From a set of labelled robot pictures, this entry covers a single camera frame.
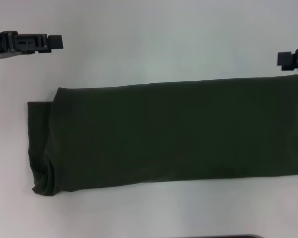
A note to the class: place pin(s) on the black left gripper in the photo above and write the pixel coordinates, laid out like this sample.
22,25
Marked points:
2,44

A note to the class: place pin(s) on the dark green FREE print t-shirt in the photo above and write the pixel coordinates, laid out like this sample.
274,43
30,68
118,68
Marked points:
164,134

